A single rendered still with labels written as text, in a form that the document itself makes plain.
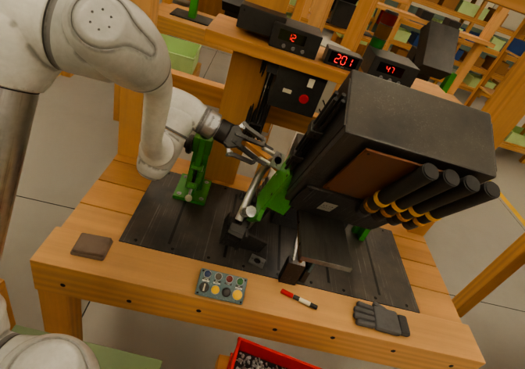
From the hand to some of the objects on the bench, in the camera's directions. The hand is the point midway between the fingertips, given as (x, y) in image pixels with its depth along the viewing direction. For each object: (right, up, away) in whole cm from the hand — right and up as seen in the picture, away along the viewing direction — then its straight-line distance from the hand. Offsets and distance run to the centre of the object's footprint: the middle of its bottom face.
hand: (269, 157), depth 114 cm
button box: (-17, -45, -5) cm, 48 cm away
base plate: (+4, -31, +21) cm, 38 cm away
